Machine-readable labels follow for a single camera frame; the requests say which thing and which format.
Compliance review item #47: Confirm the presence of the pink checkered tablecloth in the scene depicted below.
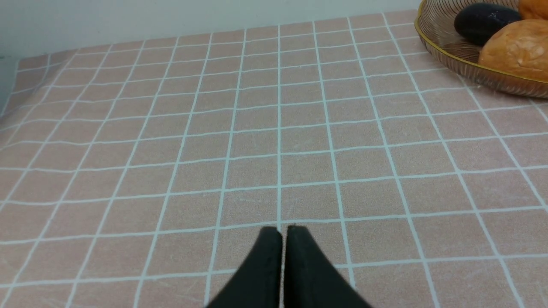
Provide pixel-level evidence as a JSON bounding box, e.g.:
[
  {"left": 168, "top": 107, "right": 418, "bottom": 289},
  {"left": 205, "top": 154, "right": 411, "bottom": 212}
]
[{"left": 0, "top": 10, "right": 548, "bottom": 308}]

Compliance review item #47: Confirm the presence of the small orange bread roll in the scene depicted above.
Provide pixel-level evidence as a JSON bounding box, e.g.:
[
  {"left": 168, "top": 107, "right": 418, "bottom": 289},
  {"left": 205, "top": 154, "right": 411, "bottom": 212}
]
[{"left": 518, "top": 0, "right": 548, "bottom": 20}]

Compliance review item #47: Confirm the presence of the transparent gold-rimmed glass bowl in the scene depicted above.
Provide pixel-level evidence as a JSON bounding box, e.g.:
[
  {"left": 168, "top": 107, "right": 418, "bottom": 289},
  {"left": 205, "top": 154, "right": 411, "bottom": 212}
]
[{"left": 414, "top": 0, "right": 548, "bottom": 99}]

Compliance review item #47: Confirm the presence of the dark purple eggplant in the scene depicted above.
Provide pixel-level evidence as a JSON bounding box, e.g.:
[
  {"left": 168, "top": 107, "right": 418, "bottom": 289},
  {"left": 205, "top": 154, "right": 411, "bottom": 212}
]
[{"left": 454, "top": 3, "right": 522, "bottom": 46}]

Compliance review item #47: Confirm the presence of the large orange bread roll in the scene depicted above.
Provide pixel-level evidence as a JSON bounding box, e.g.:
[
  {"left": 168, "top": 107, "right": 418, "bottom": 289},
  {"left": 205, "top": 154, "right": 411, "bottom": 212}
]
[{"left": 478, "top": 19, "right": 548, "bottom": 82}]

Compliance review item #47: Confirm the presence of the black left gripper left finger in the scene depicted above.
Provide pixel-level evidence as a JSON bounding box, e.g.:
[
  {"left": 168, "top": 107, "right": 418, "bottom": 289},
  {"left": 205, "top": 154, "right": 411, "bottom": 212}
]
[{"left": 207, "top": 226, "right": 283, "bottom": 308}]

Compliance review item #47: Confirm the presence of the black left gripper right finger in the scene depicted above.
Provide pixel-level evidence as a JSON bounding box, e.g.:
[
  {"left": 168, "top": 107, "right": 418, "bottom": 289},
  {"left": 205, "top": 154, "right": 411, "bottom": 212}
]
[{"left": 283, "top": 225, "right": 371, "bottom": 308}]

